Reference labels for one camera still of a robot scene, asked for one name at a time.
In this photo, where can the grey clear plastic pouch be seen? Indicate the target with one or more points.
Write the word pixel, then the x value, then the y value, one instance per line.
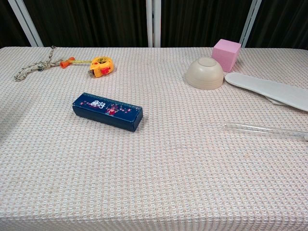
pixel 106 113

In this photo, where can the table with beige tablecloth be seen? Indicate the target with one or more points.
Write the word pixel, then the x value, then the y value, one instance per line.
pixel 154 173

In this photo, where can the beige upturned bowl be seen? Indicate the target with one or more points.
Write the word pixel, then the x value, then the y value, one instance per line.
pixel 204 74

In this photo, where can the yellow tape measure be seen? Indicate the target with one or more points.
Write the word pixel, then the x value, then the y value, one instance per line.
pixel 102 66

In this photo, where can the pink foam cube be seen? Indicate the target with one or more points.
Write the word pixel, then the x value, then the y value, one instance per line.
pixel 228 53

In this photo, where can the clear glass test tube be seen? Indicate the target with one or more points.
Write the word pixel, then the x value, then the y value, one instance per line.
pixel 252 130

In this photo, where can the orange plastic clip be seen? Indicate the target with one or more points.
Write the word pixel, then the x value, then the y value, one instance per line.
pixel 64 64

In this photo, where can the black pleated curtain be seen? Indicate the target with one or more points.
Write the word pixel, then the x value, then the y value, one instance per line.
pixel 96 21

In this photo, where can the white shoe insole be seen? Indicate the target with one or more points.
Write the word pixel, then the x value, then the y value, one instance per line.
pixel 264 87

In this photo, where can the white frame post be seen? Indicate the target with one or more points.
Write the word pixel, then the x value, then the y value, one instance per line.
pixel 153 24
pixel 26 24
pixel 250 24

